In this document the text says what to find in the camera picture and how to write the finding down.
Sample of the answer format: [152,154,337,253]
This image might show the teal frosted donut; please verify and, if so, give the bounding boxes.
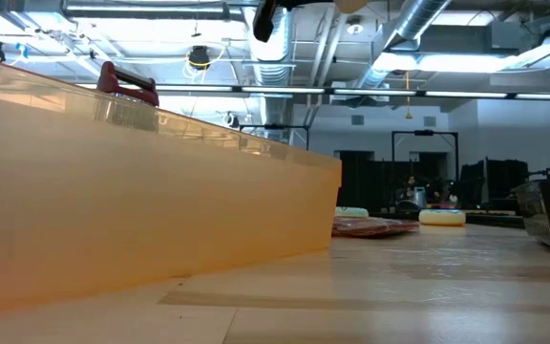
[334,205,370,220]

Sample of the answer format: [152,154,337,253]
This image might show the tall black stand frame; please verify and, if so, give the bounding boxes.
[391,129,460,207]

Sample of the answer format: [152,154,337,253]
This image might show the silver ribbed ceiling duct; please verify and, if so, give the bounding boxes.
[248,7,298,142]

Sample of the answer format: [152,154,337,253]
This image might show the yellow hanging cord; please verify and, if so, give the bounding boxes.
[403,70,413,121]

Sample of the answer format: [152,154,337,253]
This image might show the person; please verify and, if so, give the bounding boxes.
[398,174,424,205]

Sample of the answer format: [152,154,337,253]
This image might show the black partition wall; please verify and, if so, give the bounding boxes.
[335,149,454,215]

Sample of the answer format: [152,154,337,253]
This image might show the orange translucent plastic tray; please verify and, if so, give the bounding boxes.
[0,54,343,320]

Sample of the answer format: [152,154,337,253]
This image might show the red metal box grater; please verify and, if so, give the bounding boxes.
[95,60,161,133]

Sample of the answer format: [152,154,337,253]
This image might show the red snack packet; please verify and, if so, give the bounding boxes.
[331,215,421,239]

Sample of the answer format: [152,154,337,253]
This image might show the blue frosted donut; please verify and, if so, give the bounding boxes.
[417,208,468,227]

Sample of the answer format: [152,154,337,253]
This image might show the long ceiling light bar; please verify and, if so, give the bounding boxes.
[76,83,550,101]

